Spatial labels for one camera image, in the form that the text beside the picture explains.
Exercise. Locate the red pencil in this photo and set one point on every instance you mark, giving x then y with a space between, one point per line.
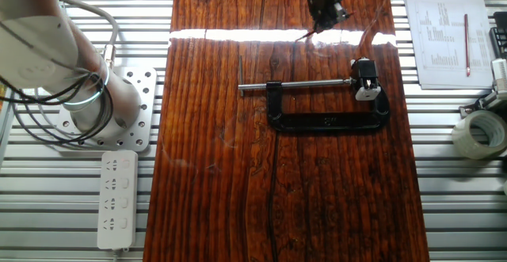
306 36

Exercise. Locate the black white pencil sharpener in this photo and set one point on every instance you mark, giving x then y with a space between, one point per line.
366 74

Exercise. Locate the black C-clamp with steel screw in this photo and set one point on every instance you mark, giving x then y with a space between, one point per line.
325 121

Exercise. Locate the printed paper sheet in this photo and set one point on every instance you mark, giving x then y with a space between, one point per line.
443 56

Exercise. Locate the red pen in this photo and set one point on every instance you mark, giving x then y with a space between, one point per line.
467 44

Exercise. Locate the black keyboard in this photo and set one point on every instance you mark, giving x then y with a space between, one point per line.
500 42

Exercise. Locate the small metal clip tool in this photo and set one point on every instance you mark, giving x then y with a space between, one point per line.
485 103

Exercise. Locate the silver handheld device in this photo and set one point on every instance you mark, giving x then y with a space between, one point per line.
500 76

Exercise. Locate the clear tape roll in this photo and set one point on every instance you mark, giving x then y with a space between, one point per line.
467 139

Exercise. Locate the brown wooden board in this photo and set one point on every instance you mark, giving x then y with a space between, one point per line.
222 214

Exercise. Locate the white power strip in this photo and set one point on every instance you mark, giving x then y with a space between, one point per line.
117 198

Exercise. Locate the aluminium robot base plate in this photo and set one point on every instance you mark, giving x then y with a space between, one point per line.
144 80

